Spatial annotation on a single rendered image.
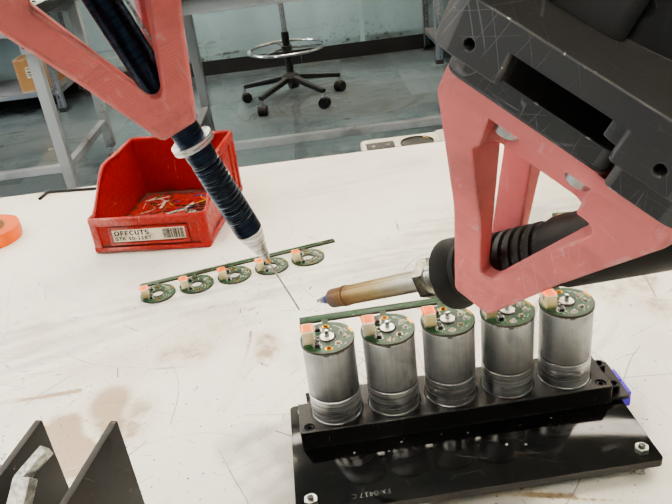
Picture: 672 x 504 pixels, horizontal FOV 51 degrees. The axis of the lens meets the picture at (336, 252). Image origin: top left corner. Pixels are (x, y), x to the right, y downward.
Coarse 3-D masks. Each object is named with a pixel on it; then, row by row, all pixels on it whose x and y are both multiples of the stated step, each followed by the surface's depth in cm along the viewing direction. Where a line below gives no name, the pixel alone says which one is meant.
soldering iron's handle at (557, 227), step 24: (552, 216) 21; (576, 216) 20; (504, 240) 22; (528, 240) 21; (552, 240) 20; (432, 264) 23; (504, 264) 21; (624, 264) 19; (648, 264) 18; (552, 288) 21
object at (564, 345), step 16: (560, 304) 32; (544, 320) 32; (560, 320) 32; (576, 320) 31; (592, 320) 32; (544, 336) 33; (560, 336) 32; (576, 336) 32; (544, 352) 33; (560, 352) 32; (576, 352) 32; (544, 368) 33; (560, 368) 33; (576, 368) 33; (560, 384) 33; (576, 384) 33
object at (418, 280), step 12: (420, 264) 25; (396, 276) 26; (408, 276) 25; (420, 276) 24; (336, 288) 28; (348, 288) 28; (360, 288) 27; (372, 288) 27; (384, 288) 26; (396, 288) 26; (408, 288) 25; (420, 288) 24; (432, 288) 24; (336, 300) 28; (348, 300) 28; (360, 300) 27; (372, 300) 27
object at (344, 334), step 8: (320, 328) 33; (328, 328) 33; (336, 328) 32; (344, 328) 32; (336, 336) 32; (344, 336) 32; (352, 336) 32; (312, 344) 32; (320, 344) 32; (328, 344) 31; (336, 344) 31; (344, 344) 31; (312, 352) 31; (320, 352) 31; (328, 352) 31; (336, 352) 31
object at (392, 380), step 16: (368, 352) 32; (384, 352) 31; (400, 352) 31; (368, 368) 32; (384, 368) 32; (400, 368) 32; (416, 368) 33; (368, 384) 33; (384, 384) 32; (400, 384) 32; (416, 384) 33; (384, 400) 33; (400, 400) 32; (416, 400) 33
